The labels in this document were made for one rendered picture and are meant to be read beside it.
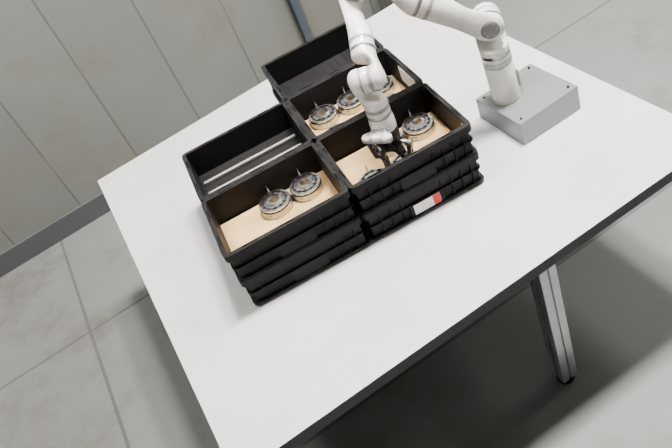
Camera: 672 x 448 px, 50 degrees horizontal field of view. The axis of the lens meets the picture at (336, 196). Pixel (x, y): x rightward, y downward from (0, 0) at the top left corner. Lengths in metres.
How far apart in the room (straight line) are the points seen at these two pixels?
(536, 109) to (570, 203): 0.36
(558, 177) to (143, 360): 1.96
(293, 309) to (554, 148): 0.93
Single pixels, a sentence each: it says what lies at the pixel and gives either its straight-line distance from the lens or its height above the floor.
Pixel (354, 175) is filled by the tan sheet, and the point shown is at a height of 0.83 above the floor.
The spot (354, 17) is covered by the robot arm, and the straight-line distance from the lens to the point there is 2.09.
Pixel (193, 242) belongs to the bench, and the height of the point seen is 0.70.
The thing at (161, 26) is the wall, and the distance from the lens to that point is 3.92.
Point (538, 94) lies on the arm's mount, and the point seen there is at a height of 0.79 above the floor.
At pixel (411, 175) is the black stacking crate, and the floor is 0.86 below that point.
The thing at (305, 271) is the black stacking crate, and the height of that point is 0.74.
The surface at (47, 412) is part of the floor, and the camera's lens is 3.46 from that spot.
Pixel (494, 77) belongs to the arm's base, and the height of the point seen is 0.89.
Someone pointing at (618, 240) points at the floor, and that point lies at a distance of 2.97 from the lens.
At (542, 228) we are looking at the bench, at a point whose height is 0.70.
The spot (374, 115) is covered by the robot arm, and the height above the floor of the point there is 1.07.
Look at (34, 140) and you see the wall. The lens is 4.01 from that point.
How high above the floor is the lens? 2.21
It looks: 39 degrees down
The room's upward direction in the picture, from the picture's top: 25 degrees counter-clockwise
